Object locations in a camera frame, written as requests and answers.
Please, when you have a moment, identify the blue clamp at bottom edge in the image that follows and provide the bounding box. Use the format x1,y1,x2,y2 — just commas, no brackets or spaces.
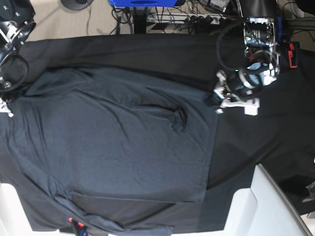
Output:
68,217,89,236

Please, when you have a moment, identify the black table cloth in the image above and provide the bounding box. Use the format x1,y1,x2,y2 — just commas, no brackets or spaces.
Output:
0,34,315,233

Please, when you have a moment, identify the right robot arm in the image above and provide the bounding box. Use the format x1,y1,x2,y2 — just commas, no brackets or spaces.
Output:
0,0,36,93

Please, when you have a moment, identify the black round base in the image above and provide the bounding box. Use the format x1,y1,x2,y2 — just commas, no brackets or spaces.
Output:
61,0,93,11

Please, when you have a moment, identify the white power strip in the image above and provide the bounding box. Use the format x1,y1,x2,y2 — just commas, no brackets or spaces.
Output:
147,12,225,25

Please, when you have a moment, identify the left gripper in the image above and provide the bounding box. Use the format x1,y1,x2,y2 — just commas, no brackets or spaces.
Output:
205,70,261,107

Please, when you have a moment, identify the black monitor stand pole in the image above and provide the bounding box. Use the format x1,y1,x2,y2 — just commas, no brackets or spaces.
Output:
131,7,151,34

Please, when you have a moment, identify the red and black clamp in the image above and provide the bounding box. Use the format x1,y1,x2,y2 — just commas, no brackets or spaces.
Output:
288,42,300,69

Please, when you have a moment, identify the white chair left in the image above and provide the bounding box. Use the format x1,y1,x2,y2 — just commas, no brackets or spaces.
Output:
0,183,60,236

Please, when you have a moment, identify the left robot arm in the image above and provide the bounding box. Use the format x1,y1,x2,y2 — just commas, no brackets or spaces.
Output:
205,0,280,108

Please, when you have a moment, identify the blue box on stand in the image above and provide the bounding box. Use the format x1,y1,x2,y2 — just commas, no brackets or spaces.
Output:
109,0,177,7

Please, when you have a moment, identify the dark grey T-shirt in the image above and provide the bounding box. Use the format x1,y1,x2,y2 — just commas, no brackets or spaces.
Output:
0,67,218,236

